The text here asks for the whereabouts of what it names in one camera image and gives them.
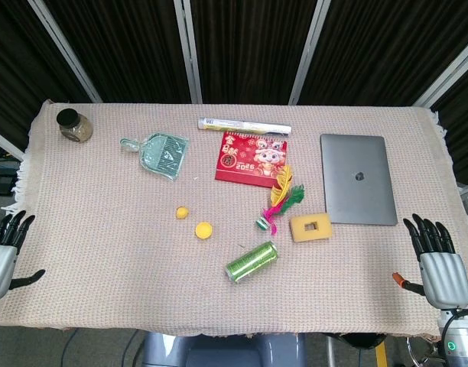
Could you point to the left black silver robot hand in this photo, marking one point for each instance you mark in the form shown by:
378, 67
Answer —
2, 267

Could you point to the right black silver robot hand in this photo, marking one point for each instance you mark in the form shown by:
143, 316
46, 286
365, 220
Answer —
444, 279

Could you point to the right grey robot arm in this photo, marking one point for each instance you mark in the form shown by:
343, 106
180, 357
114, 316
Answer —
461, 336

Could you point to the yellow plastic bottle cap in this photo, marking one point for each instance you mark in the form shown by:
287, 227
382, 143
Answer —
203, 231

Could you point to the beige woven tablecloth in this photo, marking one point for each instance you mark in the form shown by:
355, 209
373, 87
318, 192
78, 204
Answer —
104, 248

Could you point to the grey closed laptop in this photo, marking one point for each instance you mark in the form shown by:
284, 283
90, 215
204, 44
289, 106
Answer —
356, 179

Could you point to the yellow sponge with square hole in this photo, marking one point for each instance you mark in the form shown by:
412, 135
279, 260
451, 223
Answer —
310, 228

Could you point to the glass jar with black lid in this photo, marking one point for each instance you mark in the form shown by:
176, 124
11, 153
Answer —
76, 128

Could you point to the colourful feather shuttlecock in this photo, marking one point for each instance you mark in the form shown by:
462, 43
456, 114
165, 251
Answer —
281, 197

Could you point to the green drink can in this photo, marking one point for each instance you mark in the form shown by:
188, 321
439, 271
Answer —
252, 262

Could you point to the green plastic dustpan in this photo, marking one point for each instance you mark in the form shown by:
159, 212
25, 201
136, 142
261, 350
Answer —
163, 154

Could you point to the red 2026 desk calendar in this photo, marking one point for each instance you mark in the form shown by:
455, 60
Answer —
251, 158

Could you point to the grey robot torso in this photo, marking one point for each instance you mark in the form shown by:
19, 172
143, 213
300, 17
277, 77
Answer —
226, 351

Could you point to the white rolled paper tube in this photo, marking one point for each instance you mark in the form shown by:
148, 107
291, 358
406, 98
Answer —
243, 126

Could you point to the grey metal frame post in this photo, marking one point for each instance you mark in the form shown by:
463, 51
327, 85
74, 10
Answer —
189, 53
308, 53
448, 72
65, 53

